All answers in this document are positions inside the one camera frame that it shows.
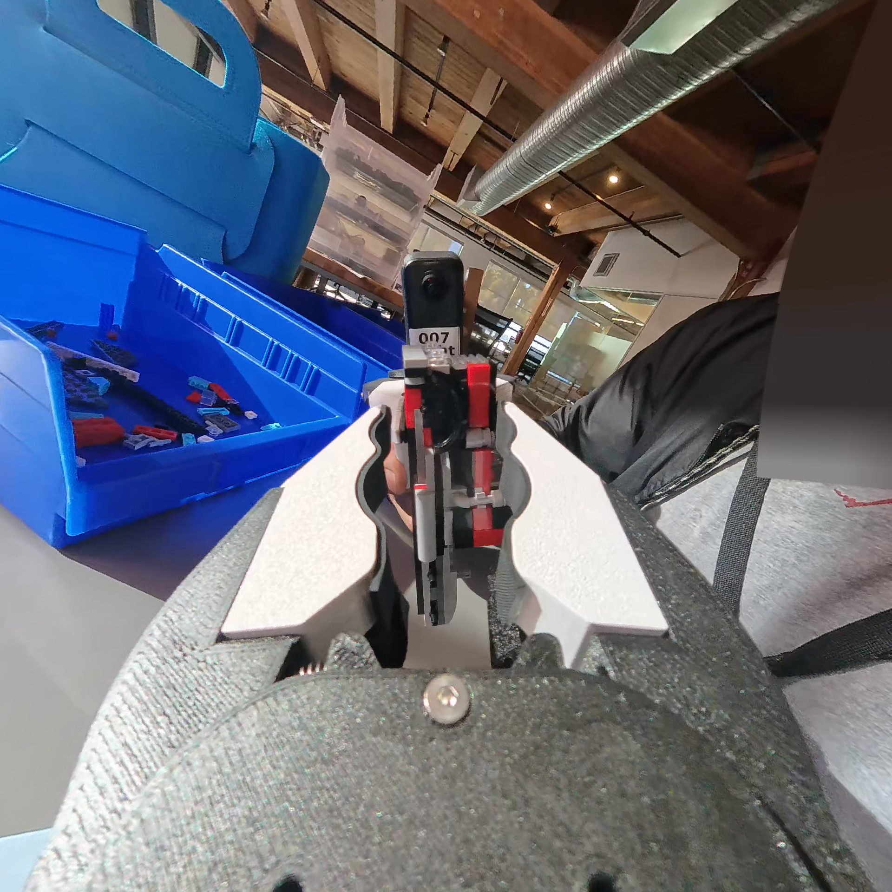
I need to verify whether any blue bin with white card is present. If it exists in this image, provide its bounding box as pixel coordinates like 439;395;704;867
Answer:
0;184;370;551

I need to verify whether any silver ventilation duct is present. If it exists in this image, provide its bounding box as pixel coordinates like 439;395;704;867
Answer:
456;0;872;217

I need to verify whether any toy brick truck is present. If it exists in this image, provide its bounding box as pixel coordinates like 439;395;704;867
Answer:
400;345;517;626

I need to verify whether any clear plastic storage box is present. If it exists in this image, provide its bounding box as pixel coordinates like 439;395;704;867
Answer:
307;94;443;287

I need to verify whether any pile of loose toy bricks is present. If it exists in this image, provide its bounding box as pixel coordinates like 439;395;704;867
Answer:
24;303;280;450

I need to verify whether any black office chair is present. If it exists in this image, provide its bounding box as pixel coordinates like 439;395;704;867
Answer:
474;307;517;370

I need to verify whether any blue plastic bin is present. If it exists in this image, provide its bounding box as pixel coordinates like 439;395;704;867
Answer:
157;244;408;370

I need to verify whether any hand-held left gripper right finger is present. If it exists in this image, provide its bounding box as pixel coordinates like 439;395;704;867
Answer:
496;399;670;670

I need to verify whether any person's right hand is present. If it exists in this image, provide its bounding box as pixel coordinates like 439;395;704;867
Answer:
382;446;415;531

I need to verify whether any blue felt bag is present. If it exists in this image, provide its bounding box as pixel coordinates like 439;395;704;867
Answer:
0;0;330;280

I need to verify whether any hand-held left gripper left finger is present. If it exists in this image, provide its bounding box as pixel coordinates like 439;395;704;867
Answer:
219;406;401;664

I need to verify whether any black lanyard strap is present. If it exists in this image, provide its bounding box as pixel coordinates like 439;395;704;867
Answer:
712;428;892;680

